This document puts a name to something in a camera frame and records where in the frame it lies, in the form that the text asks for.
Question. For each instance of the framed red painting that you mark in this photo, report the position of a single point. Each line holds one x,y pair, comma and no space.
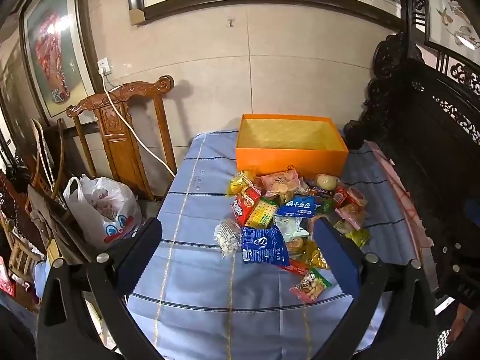
52,56

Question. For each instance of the brown cloth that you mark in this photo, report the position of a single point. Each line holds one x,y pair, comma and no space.
48,221

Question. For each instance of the dark carved wooden furniture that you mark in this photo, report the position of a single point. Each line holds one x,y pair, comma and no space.
423,138

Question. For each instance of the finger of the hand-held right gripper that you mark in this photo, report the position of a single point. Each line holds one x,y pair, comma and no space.
450,258

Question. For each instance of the blue striped tablecloth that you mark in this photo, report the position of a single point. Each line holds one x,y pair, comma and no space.
198,240

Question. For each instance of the white plastic bag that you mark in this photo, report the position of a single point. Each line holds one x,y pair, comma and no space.
105,213

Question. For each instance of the framed bird painting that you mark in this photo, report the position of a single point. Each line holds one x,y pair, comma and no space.
453,15

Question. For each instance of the white wall socket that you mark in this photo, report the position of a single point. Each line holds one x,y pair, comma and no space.
104,66

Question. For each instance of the pile of mixed snack packets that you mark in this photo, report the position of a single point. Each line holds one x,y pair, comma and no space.
262,243

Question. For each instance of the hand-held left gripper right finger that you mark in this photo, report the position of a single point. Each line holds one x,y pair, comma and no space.
335,257

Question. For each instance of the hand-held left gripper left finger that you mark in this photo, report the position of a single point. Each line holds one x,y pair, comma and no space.
140,255

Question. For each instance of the carved wooden chair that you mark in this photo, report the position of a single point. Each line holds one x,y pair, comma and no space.
120,146

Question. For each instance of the small wall hook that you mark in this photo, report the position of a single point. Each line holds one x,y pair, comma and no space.
230,22

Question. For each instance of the bamboo chair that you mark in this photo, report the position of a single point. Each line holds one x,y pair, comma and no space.
41,168

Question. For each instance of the orange cardboard box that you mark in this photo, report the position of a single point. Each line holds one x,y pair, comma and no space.
288,157

